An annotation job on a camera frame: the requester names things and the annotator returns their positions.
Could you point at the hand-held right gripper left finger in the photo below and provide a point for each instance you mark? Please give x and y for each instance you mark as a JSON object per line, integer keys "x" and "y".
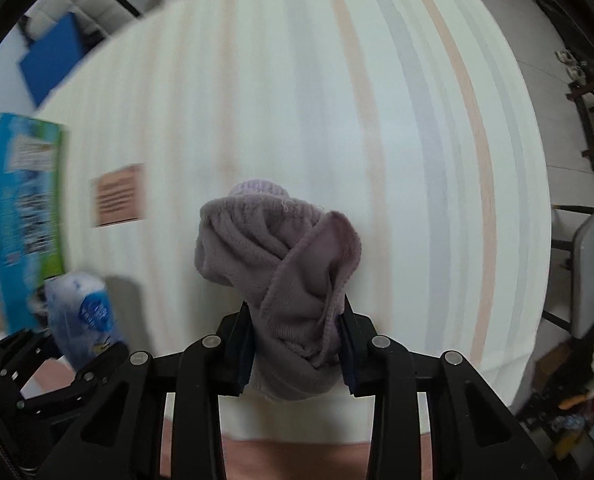
{"x": 244, "y": 355}

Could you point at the blue printed cardboard box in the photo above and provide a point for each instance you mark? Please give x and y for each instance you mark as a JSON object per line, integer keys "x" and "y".
{"x": 27, "y": 200}

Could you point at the blue tissue pack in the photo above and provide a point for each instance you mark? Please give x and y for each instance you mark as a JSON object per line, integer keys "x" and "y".
{"x": 84, "y": 310}

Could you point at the dark wooden chair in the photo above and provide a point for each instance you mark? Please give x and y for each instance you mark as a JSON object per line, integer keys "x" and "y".
{"x": 589, "y": 110}

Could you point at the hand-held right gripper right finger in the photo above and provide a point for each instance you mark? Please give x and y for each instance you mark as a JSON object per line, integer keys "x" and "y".
{"x": 349, "y": 360}

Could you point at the purple knitted sock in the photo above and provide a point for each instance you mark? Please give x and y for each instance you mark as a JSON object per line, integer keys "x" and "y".
{"x": 277, "y": 260}

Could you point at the pair of white shoes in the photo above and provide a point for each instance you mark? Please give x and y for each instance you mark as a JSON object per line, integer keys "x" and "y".
{"x": 572, "y": 65}

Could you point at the striped bed sheet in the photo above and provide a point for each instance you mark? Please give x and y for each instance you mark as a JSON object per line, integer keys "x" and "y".
{"x": 327, "y": 110}

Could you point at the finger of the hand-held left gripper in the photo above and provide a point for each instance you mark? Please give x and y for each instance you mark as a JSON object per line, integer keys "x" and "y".
{"x": 84, "y": 380}
{"x": 22, "y": 355}

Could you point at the pink blanket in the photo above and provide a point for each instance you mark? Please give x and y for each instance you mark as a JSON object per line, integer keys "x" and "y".
{"x": 297, "y": 460}

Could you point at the brown card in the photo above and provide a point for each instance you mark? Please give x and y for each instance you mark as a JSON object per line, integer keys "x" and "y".
{"x": 117, "y": 195}

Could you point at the blue folder on chair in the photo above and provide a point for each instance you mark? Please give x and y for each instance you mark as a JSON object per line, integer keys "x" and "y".
{"x": 52, "y": 65}

